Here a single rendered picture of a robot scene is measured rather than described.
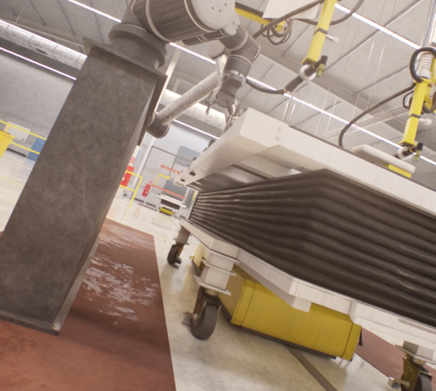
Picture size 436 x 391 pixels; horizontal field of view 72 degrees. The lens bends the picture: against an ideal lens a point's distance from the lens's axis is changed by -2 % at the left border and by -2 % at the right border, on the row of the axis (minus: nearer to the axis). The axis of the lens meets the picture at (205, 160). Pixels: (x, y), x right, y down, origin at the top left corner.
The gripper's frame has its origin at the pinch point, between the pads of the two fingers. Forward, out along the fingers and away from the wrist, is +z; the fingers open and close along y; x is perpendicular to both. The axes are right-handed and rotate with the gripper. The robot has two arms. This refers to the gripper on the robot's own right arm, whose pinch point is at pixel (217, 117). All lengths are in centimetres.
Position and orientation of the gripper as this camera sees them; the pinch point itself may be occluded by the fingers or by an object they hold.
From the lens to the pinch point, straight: 128.0
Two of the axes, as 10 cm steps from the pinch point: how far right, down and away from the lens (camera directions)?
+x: 2.5, -0.9, -9.6
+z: -3.5, 9.2, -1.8
